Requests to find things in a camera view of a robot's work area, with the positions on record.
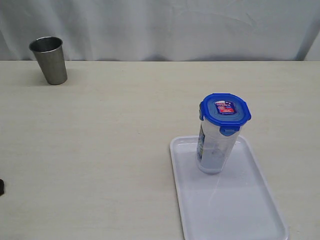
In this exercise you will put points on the white rectangular plastic tray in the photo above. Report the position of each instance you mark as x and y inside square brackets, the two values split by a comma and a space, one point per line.
[235, 204]

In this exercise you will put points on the blue plastic locking lid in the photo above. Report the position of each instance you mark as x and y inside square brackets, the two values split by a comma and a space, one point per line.
[226, 111]

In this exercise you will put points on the stainless steel cup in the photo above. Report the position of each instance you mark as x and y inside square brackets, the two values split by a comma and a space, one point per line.
[48, 52]

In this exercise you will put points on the black object at table edge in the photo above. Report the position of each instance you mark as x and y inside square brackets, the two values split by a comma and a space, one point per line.
[2, 187]

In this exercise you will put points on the clear tall plastic container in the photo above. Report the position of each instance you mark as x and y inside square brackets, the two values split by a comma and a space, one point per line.
[214, 146]

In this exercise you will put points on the white backdrop curtain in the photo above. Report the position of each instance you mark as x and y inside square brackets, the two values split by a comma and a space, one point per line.
[164, 30]

